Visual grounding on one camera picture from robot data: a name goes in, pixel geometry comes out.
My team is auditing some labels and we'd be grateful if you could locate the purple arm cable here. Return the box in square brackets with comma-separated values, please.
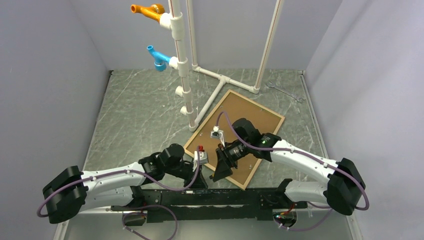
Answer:
[36, 145, 203, 240]
[216, 110, 370, 233]

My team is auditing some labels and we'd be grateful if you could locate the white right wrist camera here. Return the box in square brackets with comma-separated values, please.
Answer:
[210, 126, 226, 147]

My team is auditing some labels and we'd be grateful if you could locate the white PVC pipe stand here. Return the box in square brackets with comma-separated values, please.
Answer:
[159, 0, 284, 132]

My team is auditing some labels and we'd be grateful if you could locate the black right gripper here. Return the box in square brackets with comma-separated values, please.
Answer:
[212, 139, 251, 183]

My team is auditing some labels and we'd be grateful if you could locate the silver open-end wrench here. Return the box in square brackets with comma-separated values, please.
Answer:
[266, 81, 304, 103]

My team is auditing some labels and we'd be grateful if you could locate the orange plastic faucet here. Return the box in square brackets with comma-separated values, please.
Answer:
[130, 3, 165, 23]

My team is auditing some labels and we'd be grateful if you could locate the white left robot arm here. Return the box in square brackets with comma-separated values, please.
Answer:
[36, 143, 209, 224]

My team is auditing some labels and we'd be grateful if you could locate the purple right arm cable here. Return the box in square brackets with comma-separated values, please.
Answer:
[216, 110, 370, 233]

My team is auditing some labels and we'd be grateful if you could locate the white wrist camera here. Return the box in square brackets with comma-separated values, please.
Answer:
[210, 126, 226, 147]
[193, 145, 209, 170]

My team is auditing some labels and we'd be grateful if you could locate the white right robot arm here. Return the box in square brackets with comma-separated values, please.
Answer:
[210, 118, 370, 216]

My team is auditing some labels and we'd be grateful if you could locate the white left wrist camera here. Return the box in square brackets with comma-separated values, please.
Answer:
[193, 145, 209, 170]

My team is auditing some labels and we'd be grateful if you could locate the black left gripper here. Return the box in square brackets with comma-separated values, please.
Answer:
[164, 159, 208, 190]

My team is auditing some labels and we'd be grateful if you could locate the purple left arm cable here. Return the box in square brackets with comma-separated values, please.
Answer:
[36, 145, 203, 240]

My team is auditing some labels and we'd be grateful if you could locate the green wooden photo frame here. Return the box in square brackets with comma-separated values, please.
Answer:
[184, 90, 285, 190]

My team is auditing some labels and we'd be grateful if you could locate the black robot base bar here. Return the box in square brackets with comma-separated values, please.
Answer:
[110, 187, 308, 223]

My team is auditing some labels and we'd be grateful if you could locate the blue plastic faucet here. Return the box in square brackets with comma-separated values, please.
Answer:
[146, 45, 171, 72]

